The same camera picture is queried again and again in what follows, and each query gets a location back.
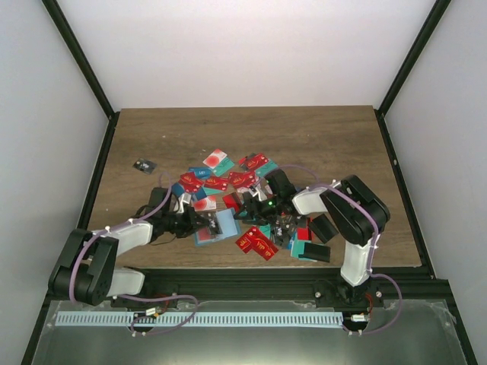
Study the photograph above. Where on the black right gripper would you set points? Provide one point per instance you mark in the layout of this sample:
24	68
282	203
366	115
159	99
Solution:
250	204

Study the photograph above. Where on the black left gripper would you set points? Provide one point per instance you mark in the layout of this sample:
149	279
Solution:
192	227

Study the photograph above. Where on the black VIP card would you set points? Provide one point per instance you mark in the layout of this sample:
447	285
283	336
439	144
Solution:
213	222

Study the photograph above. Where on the blue leather card holder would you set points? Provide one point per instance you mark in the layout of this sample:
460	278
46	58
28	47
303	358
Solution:
221	226

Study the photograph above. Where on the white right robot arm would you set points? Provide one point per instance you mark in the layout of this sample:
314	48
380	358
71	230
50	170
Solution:
305	220

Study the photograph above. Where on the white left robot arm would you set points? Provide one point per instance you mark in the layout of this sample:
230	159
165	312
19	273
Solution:
86	271

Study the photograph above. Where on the white red circle card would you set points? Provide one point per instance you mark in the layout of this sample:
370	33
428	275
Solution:
206	204

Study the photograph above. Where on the teal VIP card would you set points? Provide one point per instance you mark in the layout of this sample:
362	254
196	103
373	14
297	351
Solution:
266	168

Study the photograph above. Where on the glossy red card back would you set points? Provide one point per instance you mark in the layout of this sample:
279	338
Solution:
232	200

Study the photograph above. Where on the red VIP card centre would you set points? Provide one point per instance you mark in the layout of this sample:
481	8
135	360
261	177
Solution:
255	240

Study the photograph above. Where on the red vip card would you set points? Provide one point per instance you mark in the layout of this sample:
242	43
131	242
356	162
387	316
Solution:
255	240
253	162

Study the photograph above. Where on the teal card with stripe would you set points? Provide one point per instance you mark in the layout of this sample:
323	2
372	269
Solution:
310	251

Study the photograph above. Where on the small black card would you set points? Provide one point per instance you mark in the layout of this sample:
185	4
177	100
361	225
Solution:
145	166

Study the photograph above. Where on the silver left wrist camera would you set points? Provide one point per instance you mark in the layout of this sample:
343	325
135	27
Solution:
182	203

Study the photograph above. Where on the light blue slotted rail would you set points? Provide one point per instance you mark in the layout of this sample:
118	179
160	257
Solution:
203	319

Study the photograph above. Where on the black aluminium frame rail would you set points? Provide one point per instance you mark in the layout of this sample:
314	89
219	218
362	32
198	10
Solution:
323	285

